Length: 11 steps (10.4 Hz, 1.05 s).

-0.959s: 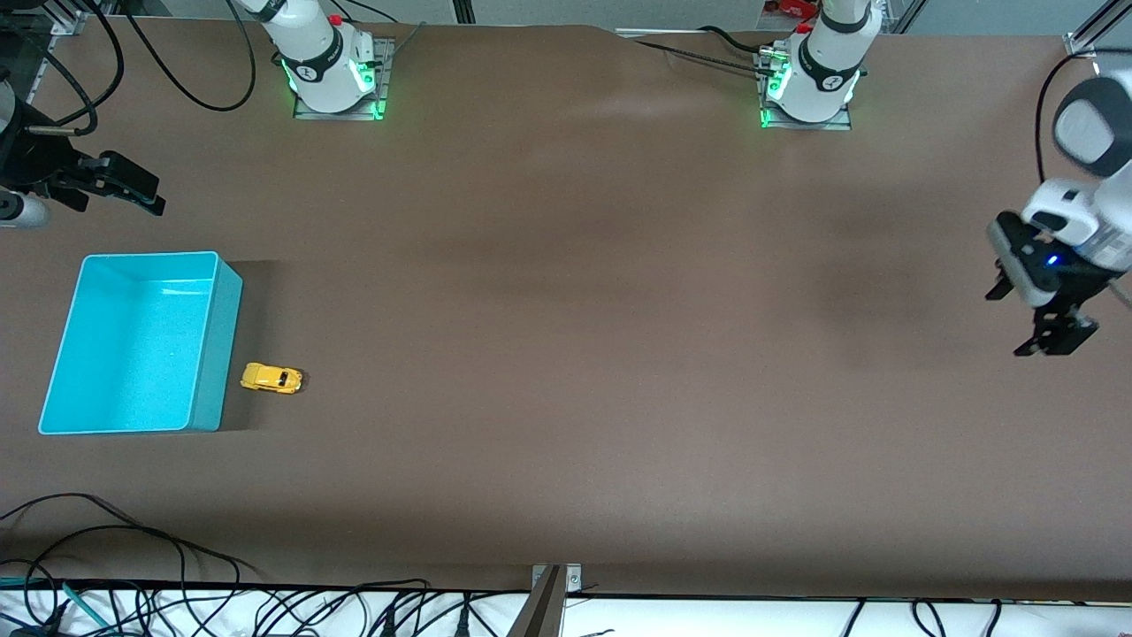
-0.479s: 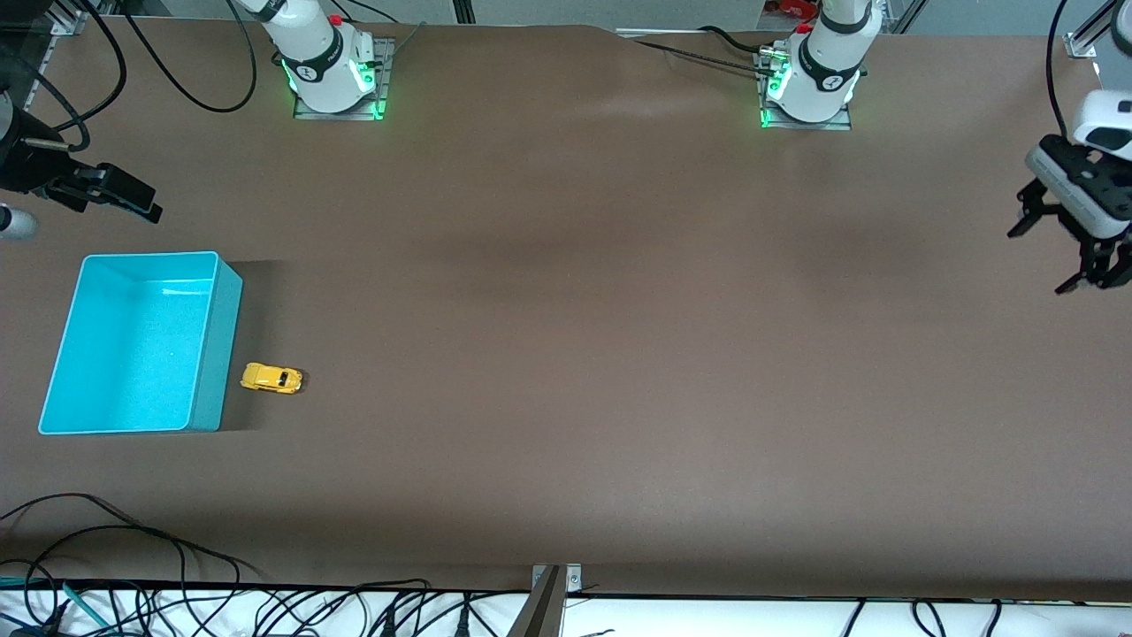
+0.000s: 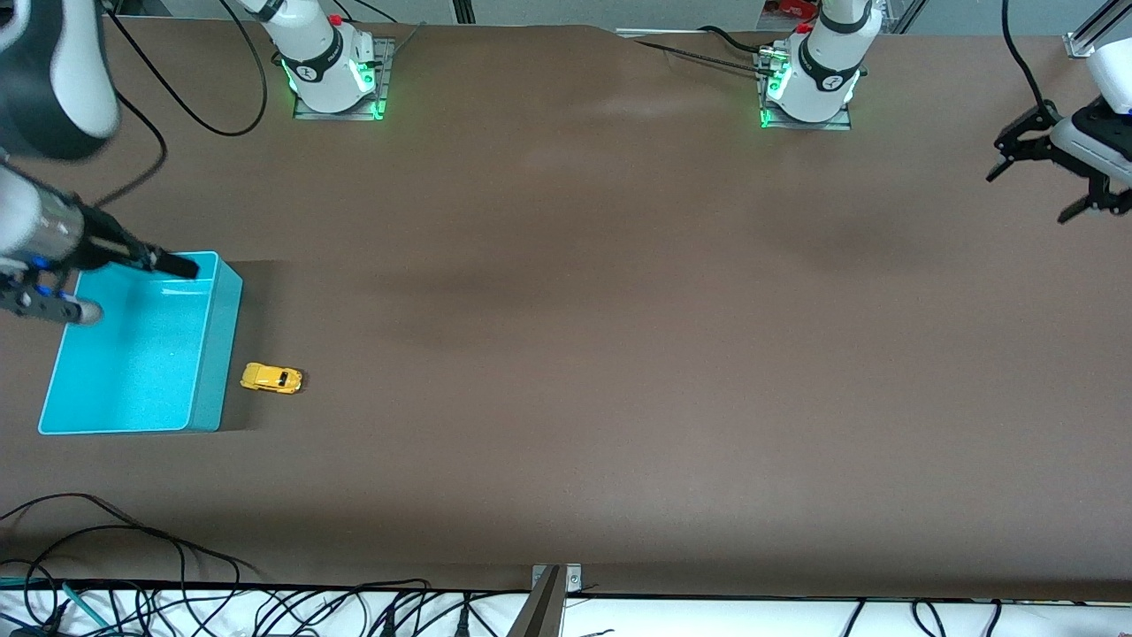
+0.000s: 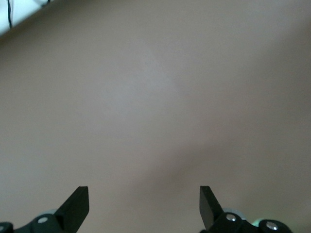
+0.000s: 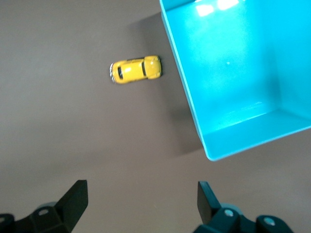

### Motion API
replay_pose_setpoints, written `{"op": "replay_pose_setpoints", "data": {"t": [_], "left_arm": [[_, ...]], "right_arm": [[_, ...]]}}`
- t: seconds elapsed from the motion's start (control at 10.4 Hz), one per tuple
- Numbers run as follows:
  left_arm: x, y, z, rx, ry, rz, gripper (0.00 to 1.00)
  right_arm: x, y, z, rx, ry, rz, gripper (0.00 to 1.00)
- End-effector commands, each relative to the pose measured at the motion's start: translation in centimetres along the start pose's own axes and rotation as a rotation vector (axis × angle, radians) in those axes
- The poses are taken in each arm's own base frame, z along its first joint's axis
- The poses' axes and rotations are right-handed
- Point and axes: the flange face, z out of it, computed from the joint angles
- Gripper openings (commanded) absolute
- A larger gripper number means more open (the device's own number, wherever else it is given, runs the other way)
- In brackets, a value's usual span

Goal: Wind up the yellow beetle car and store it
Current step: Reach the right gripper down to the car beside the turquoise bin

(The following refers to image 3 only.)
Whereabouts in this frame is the yellow beetle toy car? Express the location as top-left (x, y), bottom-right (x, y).
top-left (241, 362), bottom-right (304, 395)

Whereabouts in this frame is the grey metal base plate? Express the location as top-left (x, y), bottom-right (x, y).
top-left (294, 37), bottom-right (396, 121)
top-left (756, 49), bottom-right (854, 132)

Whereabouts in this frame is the silver metal bracket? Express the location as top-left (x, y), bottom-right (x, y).
top-left (532, 564), bottom-right (583, 594)

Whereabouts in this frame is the grey metal bar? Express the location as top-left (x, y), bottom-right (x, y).
top-left (507, 566), bottom-right (567, 637)

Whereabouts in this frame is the teal plastic bin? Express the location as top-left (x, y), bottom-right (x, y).
top-left (37, 250), bottom-right (244, 436)

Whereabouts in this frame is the long black looping cable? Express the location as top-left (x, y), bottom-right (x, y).
top-left (97, 0), bottom-right (269, 138)

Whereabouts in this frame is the aluminium profile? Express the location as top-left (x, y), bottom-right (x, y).
top-left (1066, 0), bottom-right (1132, 58)

